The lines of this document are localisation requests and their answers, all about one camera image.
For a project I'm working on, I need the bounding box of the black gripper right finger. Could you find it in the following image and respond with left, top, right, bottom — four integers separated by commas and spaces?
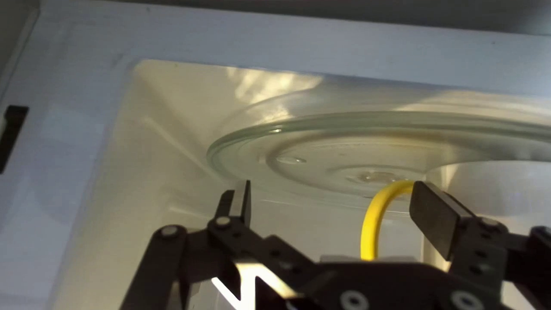
407, 179, 551, 310

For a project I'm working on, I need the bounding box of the white mug with yellow handle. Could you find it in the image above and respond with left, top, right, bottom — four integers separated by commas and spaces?
359, 160, 551, 272

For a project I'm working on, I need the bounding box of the silver microwave oven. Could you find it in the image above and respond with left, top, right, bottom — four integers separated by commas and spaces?
0, 0, 551, 310

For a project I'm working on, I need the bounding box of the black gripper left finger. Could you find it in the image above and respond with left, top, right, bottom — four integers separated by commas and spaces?
118, 179, 323, 310

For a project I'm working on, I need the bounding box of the glass microwave turntable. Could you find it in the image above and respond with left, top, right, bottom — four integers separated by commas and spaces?
204, 84, 551, 200

